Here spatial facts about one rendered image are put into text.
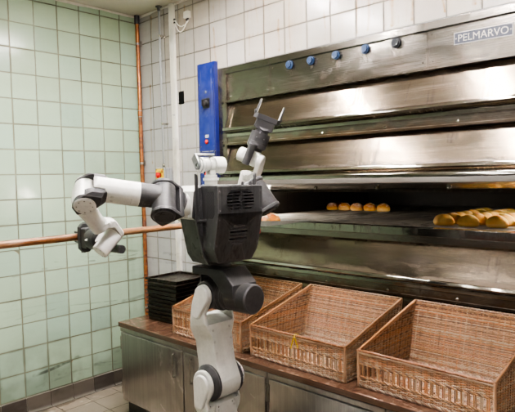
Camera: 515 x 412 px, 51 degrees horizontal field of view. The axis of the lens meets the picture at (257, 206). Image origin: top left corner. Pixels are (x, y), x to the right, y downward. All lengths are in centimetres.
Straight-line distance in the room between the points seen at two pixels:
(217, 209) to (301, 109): 118
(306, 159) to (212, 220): 107
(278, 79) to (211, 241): 137
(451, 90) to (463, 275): 80
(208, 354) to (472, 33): 172
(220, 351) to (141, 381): 122
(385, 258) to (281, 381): 76
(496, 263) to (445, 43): 97
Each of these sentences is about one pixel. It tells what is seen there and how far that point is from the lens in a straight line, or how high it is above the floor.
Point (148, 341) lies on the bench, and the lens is 324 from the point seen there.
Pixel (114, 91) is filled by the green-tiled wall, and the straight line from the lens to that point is 399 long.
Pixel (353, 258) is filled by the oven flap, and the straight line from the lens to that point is 281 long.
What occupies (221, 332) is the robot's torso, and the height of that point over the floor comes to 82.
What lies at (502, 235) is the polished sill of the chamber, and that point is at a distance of 246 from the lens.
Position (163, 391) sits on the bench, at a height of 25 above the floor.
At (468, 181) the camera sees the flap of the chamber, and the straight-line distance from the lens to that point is 234.
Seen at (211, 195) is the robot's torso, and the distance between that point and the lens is 199.
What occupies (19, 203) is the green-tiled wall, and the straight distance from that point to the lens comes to 362.
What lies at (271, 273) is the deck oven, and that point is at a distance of 317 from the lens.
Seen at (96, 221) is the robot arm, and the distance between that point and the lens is 210.
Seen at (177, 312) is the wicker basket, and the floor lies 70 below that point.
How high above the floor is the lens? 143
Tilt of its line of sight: 3 degrees down
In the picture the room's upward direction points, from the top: 1 degrees counter-clockwise
